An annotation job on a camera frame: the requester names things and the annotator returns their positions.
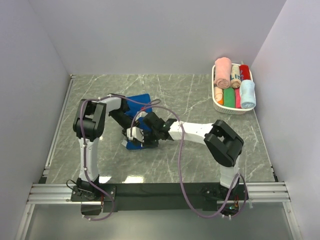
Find cream orange rolled towel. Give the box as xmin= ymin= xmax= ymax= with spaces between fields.
xmin=213 ymin=85 xmax=224 ymax=106

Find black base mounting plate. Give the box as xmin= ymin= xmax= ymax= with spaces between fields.
xmin=70 ymin=182 xmax=249 ymax=215

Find beige rolled towel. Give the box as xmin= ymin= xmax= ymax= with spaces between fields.
xmin=230 ymin=65 xmax=242 ymax=89

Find aluminium rail frame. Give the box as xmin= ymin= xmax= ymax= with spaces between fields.
xmin=16 ymin=182 xmax=302 ymax=240

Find white plastic basket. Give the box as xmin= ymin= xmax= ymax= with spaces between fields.
xmin=211 ymin=63 xmax=256 ymax=115

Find red rolled towel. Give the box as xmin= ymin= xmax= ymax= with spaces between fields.
xmin=239 ymin=64 xmax=252 ymax=81

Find pink rolled towel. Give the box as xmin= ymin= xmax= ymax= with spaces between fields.
xmin=214 ymin=57 xmax=232 ymax=89

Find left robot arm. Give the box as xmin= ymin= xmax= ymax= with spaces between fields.
xmin=72 ymin=93 xmax=147 ymax=201

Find light blue towel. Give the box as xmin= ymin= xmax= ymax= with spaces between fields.
xmin=239 ymin=79 xmax=256 ymax=109

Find magenta rolled towel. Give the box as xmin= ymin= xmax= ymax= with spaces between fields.
xmin=234 ymin=88 xmax=242 ymax=109

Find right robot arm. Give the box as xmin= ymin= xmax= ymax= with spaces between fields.
xmin=141 ymin=112 xmax=244 ymax=200

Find dark blue towel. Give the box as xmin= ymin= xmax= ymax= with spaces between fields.
xmin=121 ymin=93 xmax=154 ymax=151

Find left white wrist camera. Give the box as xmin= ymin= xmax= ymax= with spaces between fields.
xmin=126 ymin=119 xmax=145 ymax=143

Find green rolled towel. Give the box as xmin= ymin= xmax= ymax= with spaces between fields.
xmin=223 ymin=87 xmax=236 ymax=108

